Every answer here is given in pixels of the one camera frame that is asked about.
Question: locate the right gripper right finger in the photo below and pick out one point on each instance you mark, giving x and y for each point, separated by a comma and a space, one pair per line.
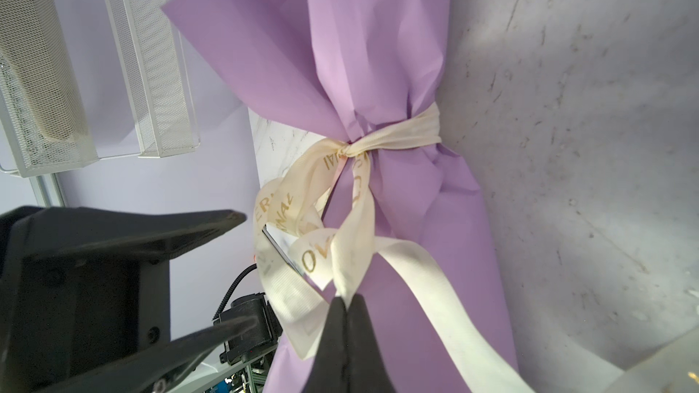
365, 368

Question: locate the upper white mesh shelf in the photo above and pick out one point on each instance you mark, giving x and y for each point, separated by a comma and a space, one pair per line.
41, 108

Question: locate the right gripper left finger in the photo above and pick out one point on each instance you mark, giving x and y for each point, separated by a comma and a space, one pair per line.
330, 370

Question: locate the lower white mesh shelf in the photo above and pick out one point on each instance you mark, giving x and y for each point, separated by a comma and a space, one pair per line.
154, 68

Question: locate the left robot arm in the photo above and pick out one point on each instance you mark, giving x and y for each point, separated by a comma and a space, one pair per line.
85, 301

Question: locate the white mesh shelf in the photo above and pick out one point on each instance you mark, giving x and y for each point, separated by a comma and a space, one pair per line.
154, 68
41, 108

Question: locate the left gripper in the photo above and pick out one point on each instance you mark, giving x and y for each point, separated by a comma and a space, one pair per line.
87, 291

